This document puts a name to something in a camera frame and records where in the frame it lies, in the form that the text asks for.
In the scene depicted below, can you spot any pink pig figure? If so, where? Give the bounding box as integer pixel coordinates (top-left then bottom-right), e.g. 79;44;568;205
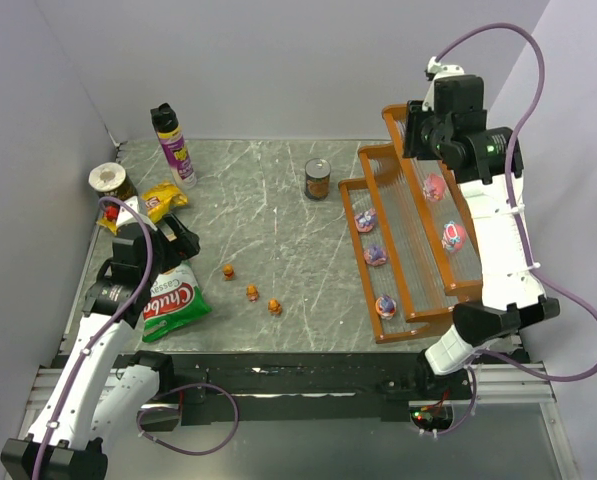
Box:
423;173;447;202

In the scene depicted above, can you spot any pink round figure teal face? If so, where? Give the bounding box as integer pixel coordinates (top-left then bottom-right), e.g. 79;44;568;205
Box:
441;221;468;253

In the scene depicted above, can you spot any purple bunny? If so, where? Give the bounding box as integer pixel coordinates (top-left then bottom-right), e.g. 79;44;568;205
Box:
354;208;377;233

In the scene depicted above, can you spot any purple cat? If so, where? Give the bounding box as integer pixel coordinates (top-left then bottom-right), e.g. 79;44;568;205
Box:
363;244;388;267

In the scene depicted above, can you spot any purple figure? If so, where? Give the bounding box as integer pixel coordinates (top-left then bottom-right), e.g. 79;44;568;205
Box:
374;294;397;320

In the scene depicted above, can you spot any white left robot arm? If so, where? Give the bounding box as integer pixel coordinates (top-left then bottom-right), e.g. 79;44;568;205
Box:
0;213;200;479

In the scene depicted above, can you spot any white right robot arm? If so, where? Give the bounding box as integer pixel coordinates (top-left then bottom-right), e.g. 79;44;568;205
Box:
403;72;560;377

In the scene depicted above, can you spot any orange tiered display shelf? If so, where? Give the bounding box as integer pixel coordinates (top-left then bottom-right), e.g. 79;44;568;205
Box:
338;104;482;344

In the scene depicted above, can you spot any yellow snack bag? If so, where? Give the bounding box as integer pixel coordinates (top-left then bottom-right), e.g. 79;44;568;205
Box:
97;181;188;234

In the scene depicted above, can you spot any green Chuba cassava chips bag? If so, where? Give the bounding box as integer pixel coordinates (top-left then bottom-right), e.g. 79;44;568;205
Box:
142;262;212;343

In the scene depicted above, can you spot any small orange bear figure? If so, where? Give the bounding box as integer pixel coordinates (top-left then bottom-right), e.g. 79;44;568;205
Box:
222;264;235;280

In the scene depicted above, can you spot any chips tube with white lid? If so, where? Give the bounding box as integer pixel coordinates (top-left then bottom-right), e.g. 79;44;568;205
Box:
88;162;137;201

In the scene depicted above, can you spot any purple insect spray can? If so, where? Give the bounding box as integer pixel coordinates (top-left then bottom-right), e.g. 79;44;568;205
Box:
150;103;197;189

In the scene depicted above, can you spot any brown tin can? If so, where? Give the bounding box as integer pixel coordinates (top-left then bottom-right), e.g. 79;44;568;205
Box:
304;158;331;200

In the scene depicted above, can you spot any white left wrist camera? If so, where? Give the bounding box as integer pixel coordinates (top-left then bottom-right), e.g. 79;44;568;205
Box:
116;196;157;230

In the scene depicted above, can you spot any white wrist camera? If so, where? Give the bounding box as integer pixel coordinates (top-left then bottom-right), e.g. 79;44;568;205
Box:
116;196;157;230
422;56;465;112

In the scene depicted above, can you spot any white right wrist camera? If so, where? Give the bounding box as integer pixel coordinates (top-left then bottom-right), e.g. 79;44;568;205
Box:
422;56;465;112

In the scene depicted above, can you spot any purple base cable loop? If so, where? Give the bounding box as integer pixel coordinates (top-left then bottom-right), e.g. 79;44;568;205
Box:
137;381;241;455

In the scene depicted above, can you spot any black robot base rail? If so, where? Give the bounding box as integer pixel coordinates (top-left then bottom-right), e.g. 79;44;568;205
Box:
52;352;529;426

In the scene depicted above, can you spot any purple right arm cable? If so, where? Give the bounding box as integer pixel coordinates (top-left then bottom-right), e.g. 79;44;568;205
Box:
435;22;597;384

